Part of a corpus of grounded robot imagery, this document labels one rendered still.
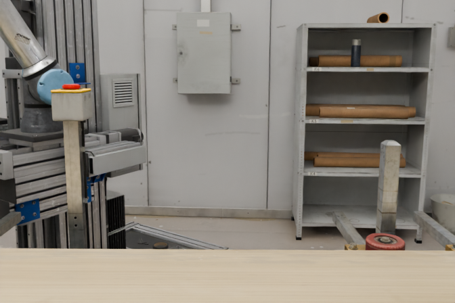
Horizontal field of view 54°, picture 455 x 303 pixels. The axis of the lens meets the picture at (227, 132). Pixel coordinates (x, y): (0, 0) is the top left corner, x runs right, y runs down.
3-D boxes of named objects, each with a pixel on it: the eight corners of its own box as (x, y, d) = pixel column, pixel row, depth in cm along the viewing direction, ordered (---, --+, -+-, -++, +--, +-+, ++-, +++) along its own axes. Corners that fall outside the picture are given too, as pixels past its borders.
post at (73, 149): (76, 294, 112) (66, 118, 105) (95, 294, 112) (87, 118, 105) (70, 304, 108) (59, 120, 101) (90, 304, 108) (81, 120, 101)
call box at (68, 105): (63, 120, 106) (61, 88, 105) (93, 120, 106) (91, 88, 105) (52, 124, 100) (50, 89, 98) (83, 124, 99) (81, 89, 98)
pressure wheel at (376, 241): (408, 288, 97) (412, 238, 95) (390, 301, 91) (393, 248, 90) (375, 274, 103) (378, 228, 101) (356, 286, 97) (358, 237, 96)
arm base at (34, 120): (49, 126, 171) (47, 100, 169) (74, 128, 163) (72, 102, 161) (11, 130, 158) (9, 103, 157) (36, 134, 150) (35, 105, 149)
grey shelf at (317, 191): (290, 218, 368) (296, 28, 344) (401, 221, 363) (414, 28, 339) (296, 240, 324) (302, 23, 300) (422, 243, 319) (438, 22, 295)
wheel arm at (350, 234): (331, 222, 138) (332, 210, 137) (342, 222, 138) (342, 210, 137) (377, 295, 95) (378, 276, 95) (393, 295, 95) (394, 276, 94)
